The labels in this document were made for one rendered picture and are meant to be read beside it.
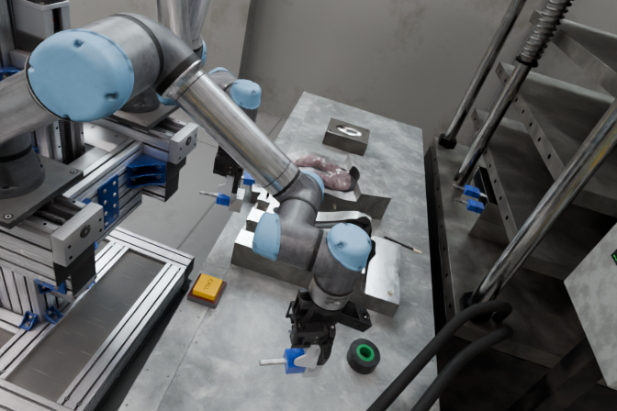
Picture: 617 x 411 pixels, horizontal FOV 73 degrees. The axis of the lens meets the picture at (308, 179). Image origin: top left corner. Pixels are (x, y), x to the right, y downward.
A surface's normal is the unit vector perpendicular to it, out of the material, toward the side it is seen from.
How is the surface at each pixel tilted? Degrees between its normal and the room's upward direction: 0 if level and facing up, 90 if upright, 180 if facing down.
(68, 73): 85
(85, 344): 0
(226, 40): 90
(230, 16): 90
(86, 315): 0
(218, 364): 0
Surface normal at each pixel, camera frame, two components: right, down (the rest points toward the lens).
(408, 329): 0.24, -0.79
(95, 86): -0.10, 0.51
